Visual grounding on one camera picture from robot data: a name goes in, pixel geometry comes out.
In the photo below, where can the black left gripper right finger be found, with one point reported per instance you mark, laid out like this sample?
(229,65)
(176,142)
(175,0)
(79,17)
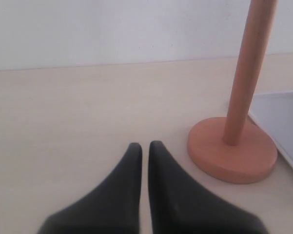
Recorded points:
(180,205)

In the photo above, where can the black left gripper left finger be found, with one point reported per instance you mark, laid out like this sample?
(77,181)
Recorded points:
(111,208)

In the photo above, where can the white rectangular plastic tray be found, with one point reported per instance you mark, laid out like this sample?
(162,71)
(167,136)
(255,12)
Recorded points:
(273,113)

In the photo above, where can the wooden paper towel holder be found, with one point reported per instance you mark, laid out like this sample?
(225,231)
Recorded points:
(230,148)

